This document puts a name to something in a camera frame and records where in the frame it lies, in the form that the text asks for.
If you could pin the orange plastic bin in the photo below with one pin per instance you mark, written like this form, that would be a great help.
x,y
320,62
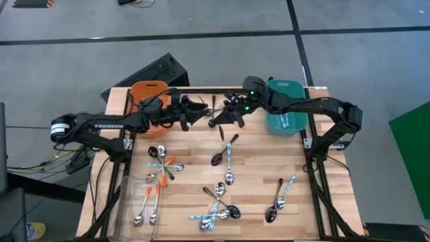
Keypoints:
x,y
137,88

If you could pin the teal plastic bin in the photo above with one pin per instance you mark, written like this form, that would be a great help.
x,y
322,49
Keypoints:
x,y
299,126

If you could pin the black orange-striped floor mat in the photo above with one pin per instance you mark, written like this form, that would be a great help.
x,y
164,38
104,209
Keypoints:
x,y
30,3
396,233

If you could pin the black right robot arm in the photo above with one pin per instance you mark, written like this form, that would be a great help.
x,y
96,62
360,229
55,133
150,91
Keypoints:
x,y
309,105

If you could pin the grey connector box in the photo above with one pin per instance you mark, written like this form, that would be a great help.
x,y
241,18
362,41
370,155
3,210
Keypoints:
x,y
341,144

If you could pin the black floor power brick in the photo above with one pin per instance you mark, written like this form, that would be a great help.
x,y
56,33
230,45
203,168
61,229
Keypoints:
x,y
77,163

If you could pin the clear plastic bin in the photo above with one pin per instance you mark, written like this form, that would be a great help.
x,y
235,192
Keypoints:
x,y
129,201

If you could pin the yellow snack bag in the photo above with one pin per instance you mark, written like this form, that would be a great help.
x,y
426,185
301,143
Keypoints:
x,y
36,231

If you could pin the dark grey cabinet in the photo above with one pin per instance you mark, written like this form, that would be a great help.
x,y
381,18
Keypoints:
x,y
2,148

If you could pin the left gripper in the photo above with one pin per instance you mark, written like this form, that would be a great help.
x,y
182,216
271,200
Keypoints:
x,y
179,112

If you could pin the black perforated crate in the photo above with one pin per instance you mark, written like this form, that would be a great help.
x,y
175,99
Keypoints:
x,y
158,72

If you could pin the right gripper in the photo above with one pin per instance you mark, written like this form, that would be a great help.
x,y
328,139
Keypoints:
x,y
238,105

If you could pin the black floor beam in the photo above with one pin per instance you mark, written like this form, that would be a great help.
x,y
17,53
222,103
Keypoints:
x,y
40,186

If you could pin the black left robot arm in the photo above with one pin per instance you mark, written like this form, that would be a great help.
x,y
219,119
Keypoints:
x,y
107,126

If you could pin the green board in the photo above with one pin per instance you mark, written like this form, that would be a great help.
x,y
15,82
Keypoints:
x,y
413,151

